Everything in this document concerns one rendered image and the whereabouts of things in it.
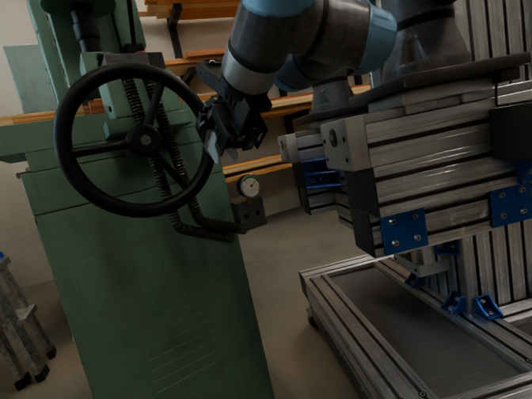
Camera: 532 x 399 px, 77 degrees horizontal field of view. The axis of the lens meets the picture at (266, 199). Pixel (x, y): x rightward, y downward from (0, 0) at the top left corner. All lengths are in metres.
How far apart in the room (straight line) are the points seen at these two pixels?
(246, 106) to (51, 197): 0.52
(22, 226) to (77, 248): 2.57
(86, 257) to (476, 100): 0.84
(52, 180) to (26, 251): 2.62
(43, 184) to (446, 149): 0.79
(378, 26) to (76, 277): 0.75
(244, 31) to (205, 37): 3.20
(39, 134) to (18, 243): 2.63
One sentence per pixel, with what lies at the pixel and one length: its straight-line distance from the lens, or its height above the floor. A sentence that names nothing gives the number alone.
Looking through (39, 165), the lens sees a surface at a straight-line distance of 0.84.
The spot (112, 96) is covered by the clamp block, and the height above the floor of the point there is 0.91.
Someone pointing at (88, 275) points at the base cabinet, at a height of 0.56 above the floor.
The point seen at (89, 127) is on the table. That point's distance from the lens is 0.85.
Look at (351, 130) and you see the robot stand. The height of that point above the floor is 0.75.
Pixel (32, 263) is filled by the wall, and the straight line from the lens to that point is 3.46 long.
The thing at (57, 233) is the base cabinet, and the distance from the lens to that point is 0.85.
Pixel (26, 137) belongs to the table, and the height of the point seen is 0.87.
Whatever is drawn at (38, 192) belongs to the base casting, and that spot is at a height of 0.76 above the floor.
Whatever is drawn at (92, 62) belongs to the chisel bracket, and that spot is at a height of 1.04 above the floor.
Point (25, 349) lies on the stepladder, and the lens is 1.76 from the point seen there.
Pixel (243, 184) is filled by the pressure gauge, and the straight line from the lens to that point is 0.87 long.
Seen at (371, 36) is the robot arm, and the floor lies 0.86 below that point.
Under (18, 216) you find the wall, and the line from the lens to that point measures 3.41.
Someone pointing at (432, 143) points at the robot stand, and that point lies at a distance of 0.65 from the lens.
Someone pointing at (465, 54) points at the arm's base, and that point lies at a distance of 0.70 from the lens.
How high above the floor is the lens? 0.76
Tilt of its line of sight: 9 degrees down
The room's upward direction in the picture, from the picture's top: 12 degrees counter-clockwise
